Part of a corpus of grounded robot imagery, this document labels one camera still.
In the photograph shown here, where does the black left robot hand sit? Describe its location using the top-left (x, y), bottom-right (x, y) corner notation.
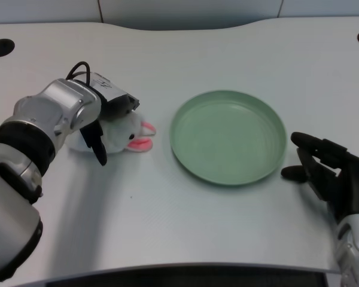
top-left (80, 71), bottom-right (142, 167)

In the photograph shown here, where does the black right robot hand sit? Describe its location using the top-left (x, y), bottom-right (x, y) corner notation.
top-left (280, 131), bottom-right (359, 224)

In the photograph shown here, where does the white rabbit doll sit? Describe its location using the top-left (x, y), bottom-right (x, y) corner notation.
top-left (66, 112), bottom-right (157, 155)

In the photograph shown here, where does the green round plate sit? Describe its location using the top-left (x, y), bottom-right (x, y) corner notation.
top-left (169, 89), bottom-right (288, 187)

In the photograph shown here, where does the black robot torso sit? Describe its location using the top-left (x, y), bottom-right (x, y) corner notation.
top-left (44, 262), bottom-right (340, 287)

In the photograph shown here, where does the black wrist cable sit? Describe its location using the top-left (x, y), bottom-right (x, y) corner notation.
top-left (66, 61), bottom-right (92, 88)

